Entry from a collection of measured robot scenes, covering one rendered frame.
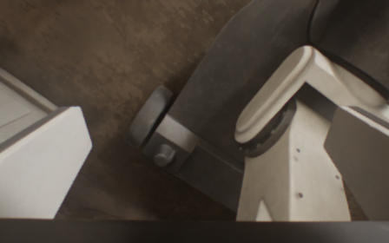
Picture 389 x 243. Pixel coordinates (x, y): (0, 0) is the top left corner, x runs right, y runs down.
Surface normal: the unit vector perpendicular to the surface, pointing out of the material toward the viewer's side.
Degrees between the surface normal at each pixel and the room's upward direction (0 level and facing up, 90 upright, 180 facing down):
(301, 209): 72
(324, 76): 0
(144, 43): 0
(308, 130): 58
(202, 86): 0
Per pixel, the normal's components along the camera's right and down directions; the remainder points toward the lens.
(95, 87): -0.15, 0.41
